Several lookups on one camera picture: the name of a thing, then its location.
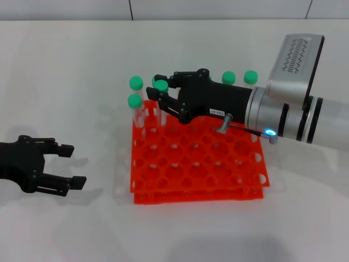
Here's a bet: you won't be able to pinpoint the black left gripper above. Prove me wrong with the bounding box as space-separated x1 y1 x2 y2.
0 135 88 198

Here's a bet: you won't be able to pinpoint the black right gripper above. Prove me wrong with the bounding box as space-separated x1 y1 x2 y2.
146 68 253 127

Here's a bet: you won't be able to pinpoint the orange test tube rack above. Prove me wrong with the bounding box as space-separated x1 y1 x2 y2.
129 99 270 205

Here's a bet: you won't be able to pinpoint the right gripper cable silver plugs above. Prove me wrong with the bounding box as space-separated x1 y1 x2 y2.
215 113 279 145

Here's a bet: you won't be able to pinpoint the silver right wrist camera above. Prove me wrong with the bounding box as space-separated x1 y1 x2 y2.
266 34 326 106

